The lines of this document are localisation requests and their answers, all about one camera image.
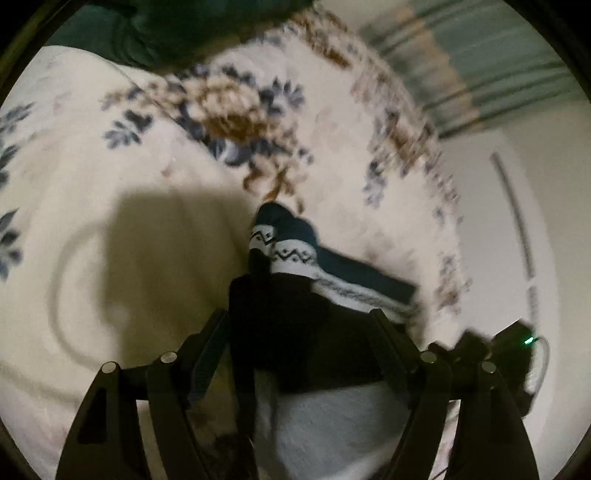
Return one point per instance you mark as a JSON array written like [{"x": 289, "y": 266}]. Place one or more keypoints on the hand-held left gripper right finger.
[{"x": 390, "y": 360}]

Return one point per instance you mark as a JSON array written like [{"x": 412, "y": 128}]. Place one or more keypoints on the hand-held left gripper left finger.
[{"x": 210, "y": 355}]

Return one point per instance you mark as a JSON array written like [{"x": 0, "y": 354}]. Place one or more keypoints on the striped knit sweater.
[{"x": 295, "y": 332}]

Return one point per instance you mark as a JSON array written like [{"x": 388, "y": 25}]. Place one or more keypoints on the white headboard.
[{"x": 498, "y": 207}]

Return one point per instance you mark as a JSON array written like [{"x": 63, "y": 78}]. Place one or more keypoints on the floral bed sheet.
[{"x": 138, "y": 184}]

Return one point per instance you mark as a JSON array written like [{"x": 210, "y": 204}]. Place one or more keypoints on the grey-green curtain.
[{"x": 461, "y": 60}]

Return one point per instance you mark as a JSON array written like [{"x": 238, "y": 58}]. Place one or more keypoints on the folded dark green quilt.
[{"x": 175, "y": 32}]

